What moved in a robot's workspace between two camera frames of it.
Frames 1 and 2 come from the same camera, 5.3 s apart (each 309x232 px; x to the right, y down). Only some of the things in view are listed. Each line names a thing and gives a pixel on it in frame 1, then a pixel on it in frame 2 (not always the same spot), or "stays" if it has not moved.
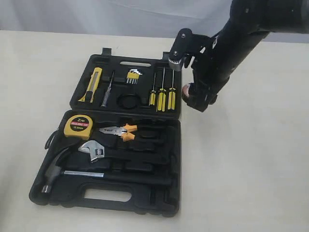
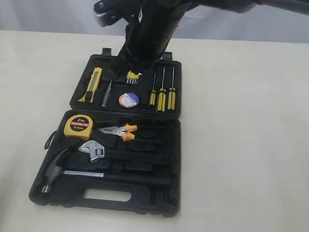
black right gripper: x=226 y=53 to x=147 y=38
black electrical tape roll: x=185 y=92 to x=128 y=100
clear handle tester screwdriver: x=105 y=103 stays
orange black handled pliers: x=123 y=131 stays
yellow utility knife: x=93 y=83 stays
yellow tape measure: x=78 y=127 stays
